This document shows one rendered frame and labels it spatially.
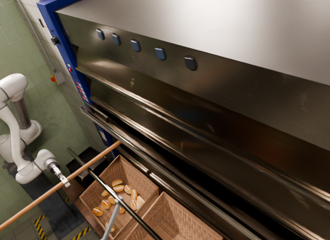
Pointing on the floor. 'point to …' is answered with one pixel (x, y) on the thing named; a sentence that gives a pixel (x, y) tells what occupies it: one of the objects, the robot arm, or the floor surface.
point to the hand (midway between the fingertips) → (65, 181)
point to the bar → (116, 203)
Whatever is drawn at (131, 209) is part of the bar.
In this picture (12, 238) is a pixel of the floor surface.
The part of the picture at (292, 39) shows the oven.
